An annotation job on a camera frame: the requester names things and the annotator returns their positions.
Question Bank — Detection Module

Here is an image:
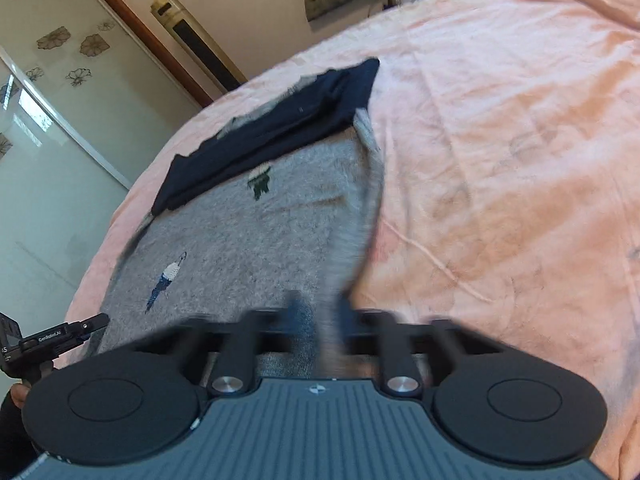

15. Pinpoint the person's left forearm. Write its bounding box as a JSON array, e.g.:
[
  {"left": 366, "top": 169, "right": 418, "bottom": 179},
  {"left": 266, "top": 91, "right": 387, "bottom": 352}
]
[{"left": 0, "top": 394, "right": 38, "bottom": 467}]

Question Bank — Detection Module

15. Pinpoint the grey knitted sock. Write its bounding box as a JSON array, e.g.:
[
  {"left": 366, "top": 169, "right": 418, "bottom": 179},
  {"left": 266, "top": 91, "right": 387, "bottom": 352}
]
[{"left": 97, "top": 72, "right": 387, "bottom": 382}]

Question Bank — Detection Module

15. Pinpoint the gold tower air conditioner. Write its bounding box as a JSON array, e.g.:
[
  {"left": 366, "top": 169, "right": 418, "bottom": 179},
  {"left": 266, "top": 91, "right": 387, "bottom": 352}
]
[{"left": 150, "top": 0, "right": 249, "bottom": 96}]

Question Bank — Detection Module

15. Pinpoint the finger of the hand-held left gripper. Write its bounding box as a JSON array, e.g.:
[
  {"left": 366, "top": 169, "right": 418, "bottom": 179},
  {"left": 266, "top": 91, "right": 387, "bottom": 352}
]
[{"left": 65, "top": 312, "right": 111, "bottom": 345}]

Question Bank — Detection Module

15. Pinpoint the pink blanket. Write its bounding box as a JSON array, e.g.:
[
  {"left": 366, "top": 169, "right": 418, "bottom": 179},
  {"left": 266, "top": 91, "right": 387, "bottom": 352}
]
[{"left": 65, "top": 0, "right": 640, "bottom": 480}]

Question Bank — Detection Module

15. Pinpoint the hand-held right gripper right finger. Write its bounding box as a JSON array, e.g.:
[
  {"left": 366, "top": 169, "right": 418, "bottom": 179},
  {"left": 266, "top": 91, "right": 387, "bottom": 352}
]
[{"left": 335, "top": 292, "right": 502, "bottom": 397}]

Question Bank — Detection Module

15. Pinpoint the brown wooden door frame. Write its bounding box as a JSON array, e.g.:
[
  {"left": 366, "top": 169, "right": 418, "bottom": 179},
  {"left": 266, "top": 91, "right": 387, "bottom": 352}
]
[{"left": 67, "top": 0, "right": 217, "bottom": 109}]

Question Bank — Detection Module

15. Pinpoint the person's left hand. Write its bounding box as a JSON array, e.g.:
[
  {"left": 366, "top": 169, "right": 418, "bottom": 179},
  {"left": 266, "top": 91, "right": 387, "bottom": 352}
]
[{"left": 9, "top": 383, "right": 33, "bottom": 409}]

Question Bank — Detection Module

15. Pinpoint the navy garment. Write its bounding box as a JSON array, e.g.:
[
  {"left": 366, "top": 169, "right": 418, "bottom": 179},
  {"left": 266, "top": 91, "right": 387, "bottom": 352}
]
[{"left": 151, "top": 58, "right": 381, "bottom": 217}]

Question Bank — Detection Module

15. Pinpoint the frosted flower-print wardrobe door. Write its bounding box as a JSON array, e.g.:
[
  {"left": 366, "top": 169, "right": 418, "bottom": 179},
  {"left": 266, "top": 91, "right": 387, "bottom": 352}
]
[{"left": 0, "top": 0, "right": 203, "bottom": 361}]

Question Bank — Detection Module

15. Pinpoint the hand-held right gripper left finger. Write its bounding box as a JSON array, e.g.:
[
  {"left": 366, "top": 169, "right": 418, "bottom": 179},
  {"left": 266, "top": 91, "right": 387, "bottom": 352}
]
[{"left": 132, "top": 290, "right": 318, "bottom": 398}]

